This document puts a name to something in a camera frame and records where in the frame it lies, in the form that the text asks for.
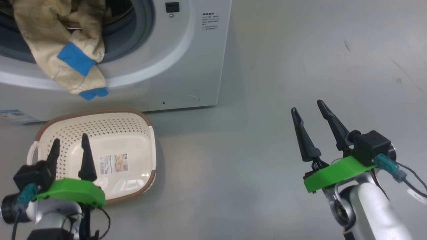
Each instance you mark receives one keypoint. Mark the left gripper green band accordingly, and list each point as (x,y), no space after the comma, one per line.
(73,191)

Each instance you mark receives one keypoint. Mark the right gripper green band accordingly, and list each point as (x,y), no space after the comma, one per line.
(337,175)

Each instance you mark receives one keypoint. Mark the cream garment with blue cuffs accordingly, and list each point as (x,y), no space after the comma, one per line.
(43,43)

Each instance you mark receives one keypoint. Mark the basket product label sticker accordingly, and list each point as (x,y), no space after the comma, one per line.
(113,164)

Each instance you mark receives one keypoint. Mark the cream perforated basket brown rim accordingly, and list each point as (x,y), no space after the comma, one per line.
(133,146)

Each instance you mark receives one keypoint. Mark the grey rubber door gasket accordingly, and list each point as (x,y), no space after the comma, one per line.
(143,30)

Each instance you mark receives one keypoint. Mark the white front-load washing machine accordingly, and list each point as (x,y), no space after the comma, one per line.
(186,60)

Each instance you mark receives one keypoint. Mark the blue energy label sticker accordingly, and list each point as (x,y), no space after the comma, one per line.
(15,116)

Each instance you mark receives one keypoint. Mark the perforated steel washer drum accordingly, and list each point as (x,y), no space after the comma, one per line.
(116,8)

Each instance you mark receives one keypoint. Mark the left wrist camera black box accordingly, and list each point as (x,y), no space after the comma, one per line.
(31,175)

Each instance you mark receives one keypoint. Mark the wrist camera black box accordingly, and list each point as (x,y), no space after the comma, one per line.
(31,175)
(372,146)

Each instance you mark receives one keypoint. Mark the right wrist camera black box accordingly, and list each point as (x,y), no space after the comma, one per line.
(372,146)

